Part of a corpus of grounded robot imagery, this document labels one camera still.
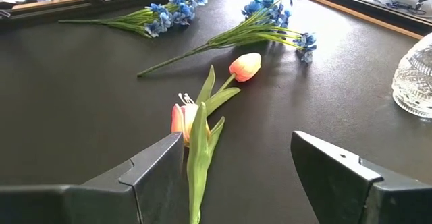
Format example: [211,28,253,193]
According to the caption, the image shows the pink artificial tulip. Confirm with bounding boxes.
[170,92,226,224]
[194,52,263,117]

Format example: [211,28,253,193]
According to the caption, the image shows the clear cut-glass vase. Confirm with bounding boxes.
[391,32,432,119]

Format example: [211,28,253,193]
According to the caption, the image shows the blue artificial flower bunch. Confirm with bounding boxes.
[136,0,318,78]
[57,0,209,38]

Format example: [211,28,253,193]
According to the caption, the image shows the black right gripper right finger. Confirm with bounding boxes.
[290,130,432,224]

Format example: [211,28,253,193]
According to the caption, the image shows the wooden table edge rail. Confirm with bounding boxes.
[281,0,425,41]

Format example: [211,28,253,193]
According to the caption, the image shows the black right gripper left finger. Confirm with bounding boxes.
[0,132,190,224]

